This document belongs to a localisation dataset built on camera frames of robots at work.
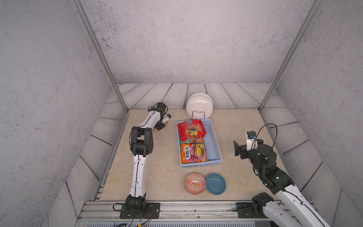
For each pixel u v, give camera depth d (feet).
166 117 3.33
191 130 3.08
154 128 3.42
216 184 2.67
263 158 1.71
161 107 2.98
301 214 1.46
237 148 2.20
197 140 3.15
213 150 3.13
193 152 2.91
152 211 2.39
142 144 2.13
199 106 3.35
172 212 2.43
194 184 2.67
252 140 2.00
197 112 3.40
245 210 2.37
